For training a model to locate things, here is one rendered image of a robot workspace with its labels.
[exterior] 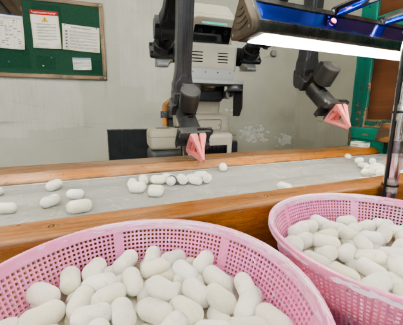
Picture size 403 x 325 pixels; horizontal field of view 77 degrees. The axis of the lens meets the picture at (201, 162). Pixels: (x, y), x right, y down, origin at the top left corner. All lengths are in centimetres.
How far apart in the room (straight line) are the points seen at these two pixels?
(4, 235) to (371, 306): 36
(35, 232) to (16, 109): 244
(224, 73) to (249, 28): 77
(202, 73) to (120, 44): 154
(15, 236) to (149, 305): 18
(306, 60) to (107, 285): 91
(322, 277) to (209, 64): 112
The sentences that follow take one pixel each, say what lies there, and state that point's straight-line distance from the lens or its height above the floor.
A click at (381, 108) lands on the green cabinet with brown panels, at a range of 126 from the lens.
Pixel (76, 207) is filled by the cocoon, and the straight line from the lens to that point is 45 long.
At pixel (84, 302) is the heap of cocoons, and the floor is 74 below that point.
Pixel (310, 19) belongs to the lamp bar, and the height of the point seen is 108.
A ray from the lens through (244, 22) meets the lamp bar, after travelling 53.
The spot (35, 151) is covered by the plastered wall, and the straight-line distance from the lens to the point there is 275.
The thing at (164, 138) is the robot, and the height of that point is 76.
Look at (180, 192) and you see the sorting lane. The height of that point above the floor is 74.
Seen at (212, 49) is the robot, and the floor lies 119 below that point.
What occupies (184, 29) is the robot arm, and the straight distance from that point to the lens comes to 81.
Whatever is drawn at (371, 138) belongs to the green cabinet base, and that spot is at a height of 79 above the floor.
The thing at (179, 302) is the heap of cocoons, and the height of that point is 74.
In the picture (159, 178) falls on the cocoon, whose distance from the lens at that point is 57.
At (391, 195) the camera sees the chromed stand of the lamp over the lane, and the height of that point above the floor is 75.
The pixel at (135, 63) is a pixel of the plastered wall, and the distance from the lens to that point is 265.
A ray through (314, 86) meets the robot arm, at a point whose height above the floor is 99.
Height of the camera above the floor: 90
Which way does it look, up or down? 11 degrees down
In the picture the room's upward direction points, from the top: straight up
